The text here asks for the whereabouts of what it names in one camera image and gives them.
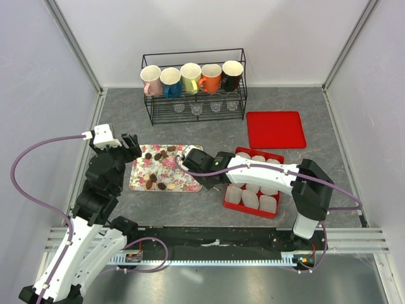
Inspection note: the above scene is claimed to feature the floral serving tray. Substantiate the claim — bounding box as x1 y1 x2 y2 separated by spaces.
129 144 202 193

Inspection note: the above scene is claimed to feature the red chocolate box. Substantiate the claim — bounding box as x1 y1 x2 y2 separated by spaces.
223 147 285 219

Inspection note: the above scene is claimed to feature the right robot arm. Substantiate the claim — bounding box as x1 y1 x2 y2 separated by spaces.
180 146 334 250

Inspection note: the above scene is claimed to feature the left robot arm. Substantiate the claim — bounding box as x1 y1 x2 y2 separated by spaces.
18 130 142 303

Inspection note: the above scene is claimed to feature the clear glass cup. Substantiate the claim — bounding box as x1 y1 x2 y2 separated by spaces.
190 102 203 116
227 100 239 111
173 103 185 113
210 101 222 113

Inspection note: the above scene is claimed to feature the pink mug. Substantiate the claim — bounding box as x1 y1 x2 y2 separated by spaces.
140 65 163 97

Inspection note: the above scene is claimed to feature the blue mug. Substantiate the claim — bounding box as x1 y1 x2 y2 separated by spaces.
160 67 182 99

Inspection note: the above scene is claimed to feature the red box lid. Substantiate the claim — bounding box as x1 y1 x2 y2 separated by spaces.
246 111 307 149

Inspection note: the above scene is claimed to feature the yellow-green mug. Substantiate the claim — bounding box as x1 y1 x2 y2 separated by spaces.
180 63 202 94

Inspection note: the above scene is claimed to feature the orange mug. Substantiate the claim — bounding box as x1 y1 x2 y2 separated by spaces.
198 64 222 94

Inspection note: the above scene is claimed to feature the black and red mug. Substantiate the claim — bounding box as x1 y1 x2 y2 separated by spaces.
221 60 244 92

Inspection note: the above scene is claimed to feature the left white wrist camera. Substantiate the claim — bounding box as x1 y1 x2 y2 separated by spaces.
82 124 122 149

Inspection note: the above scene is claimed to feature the black wire mug rack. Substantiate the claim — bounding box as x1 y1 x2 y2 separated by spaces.
141 47 247 125

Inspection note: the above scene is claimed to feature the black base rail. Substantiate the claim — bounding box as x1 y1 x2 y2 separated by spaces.
128 227 324 262

